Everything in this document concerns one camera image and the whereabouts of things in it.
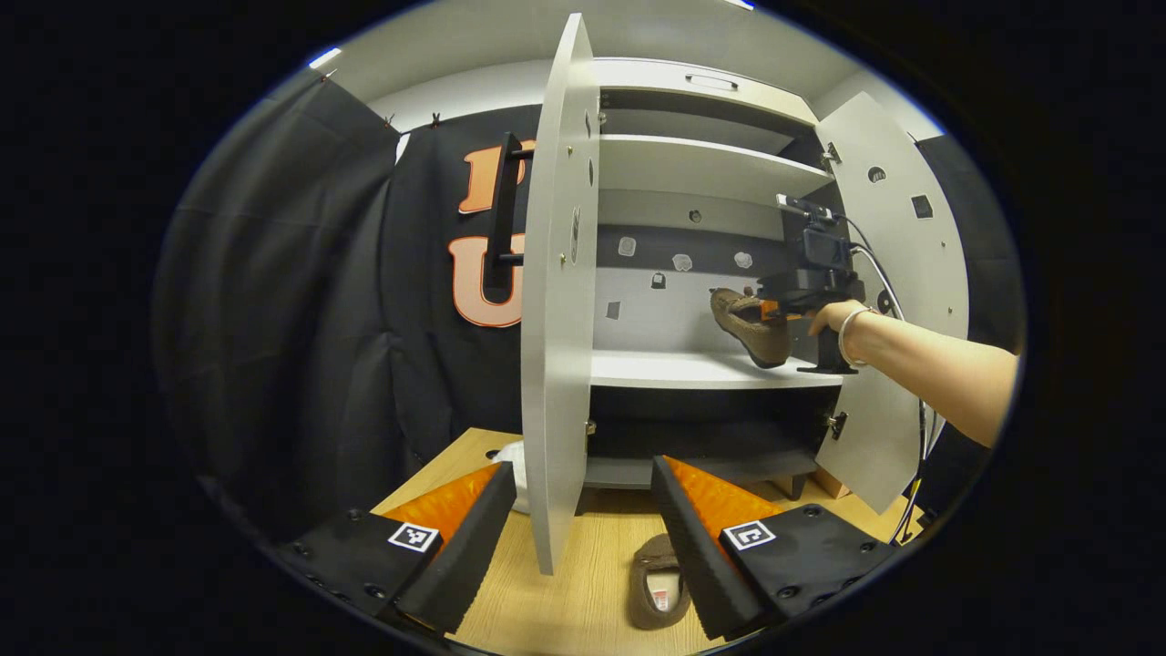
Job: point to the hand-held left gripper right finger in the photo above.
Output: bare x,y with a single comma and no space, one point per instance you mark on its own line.
692,556

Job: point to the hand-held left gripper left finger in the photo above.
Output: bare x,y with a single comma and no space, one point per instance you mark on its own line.
474,556

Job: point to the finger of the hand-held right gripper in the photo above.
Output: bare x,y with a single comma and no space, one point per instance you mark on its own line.
774,310

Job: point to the brown fuzzy shoe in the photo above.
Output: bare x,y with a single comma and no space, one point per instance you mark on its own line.
649,556
765,342

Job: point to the white shoe cabinet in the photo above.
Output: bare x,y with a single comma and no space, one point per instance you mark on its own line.
692,369

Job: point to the white cabinet drawer front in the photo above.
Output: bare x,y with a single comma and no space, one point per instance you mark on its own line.
656,77

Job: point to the white lidded pot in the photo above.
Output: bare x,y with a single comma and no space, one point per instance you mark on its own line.
515,474

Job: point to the orange and white book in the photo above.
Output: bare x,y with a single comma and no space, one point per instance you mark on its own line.
831,483

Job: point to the black backdrop cloth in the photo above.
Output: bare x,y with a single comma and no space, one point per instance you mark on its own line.
273,319

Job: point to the ceiling light panel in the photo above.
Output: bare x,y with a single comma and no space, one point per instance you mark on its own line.
325,58

